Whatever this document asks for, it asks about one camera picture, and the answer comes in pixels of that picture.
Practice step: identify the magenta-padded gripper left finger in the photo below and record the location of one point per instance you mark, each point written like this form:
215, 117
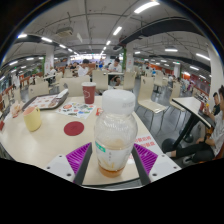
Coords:
78, 156

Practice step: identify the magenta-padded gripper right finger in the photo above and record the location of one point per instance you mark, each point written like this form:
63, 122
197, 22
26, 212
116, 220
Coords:
146, 156

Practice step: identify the clear white-capped drink bottle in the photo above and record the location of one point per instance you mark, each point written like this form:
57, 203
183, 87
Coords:
115, 133

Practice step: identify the white packet with red print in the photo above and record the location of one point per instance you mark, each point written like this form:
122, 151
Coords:
146, 141

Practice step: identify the flat round red coaster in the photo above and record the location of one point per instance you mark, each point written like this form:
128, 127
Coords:
74, 128

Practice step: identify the colourful printed flyer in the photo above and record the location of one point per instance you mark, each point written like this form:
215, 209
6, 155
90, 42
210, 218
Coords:
76, 110

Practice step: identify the small red sauce packet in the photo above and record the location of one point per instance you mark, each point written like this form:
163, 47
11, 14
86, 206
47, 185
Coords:
99, 111

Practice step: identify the pale yellow mug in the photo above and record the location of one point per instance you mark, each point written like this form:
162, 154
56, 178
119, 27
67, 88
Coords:
32, 119

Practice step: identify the beige chairs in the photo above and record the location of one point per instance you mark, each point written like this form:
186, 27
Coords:
146, 96

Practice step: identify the dark red paper cup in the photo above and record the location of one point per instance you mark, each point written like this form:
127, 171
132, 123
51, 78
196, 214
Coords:
89, 94

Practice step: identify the white napkin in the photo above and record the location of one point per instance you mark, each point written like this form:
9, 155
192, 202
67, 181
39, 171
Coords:
62, 93

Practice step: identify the dark tray with paper liner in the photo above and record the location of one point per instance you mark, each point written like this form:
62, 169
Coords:
41, 101

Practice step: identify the black-edged white table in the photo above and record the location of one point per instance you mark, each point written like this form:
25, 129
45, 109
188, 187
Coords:
190, 105

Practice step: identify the person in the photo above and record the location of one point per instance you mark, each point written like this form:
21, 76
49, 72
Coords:
213, 136
216, 106
83, 70
115, 66

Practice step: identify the crumpled food wrapper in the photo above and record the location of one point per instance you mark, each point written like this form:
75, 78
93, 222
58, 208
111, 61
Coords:
16, 109

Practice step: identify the ceiling air conditioner unit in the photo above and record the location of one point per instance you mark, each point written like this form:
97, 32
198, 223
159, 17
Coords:
64, 31

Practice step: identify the ceiling lights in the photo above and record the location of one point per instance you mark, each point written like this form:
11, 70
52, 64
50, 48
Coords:
146, 6

